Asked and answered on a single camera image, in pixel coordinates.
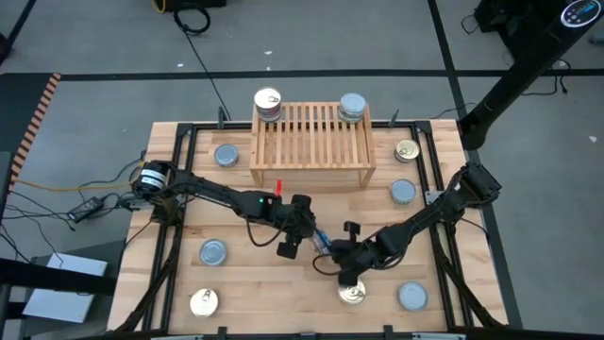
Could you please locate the black tower fan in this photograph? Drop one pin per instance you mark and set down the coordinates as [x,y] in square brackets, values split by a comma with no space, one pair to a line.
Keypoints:
[528,71]

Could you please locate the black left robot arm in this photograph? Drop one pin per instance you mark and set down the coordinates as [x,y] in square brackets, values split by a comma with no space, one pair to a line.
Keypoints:
[212,189]

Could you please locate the red tag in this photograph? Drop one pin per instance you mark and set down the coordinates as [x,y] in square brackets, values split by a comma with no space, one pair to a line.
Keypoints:
[278,186]

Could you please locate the white bracket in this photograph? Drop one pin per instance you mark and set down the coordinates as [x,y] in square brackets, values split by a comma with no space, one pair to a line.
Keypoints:
[177,337]
[439,336]

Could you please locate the black power brick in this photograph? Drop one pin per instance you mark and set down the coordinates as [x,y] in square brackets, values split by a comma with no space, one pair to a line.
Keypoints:
[85,209]

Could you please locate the black beam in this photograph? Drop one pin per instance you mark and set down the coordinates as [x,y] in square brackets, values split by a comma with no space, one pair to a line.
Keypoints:
[47,278]

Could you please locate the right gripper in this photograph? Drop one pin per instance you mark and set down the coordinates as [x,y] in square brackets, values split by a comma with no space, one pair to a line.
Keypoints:
[365,257]

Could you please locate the black equipment bag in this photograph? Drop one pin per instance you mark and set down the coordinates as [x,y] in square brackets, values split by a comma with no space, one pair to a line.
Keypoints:
[500,19]

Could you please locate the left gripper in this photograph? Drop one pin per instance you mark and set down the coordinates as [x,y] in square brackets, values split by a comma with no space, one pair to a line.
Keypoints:
[311,229]

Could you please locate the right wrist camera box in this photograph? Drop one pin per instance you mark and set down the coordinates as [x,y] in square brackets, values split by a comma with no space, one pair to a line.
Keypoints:
[389,242]

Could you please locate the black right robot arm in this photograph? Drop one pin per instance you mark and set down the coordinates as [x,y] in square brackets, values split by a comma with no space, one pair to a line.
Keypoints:
[434,212]

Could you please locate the black mat orange striped edge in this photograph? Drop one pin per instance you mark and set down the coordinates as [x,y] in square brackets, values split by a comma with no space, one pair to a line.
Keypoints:
[19,108]

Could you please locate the black equipment box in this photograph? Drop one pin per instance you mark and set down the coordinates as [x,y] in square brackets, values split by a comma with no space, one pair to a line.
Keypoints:
[198,4]

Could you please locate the wooden slatted shelf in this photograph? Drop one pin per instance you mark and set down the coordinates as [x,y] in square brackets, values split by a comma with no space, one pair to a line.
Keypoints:
[311,141]

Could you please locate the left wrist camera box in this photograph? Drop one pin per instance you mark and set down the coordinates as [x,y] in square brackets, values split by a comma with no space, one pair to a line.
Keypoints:
[295,218]

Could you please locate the grey metal plate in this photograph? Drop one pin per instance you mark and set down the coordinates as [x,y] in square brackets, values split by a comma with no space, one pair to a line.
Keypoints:
[434,197]

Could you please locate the white flat panel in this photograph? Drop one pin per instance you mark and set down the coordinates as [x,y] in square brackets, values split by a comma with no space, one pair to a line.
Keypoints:
[61,302]

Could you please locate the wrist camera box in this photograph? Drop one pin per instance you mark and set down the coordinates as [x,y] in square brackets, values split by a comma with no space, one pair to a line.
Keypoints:
[295,218]
[389,242]

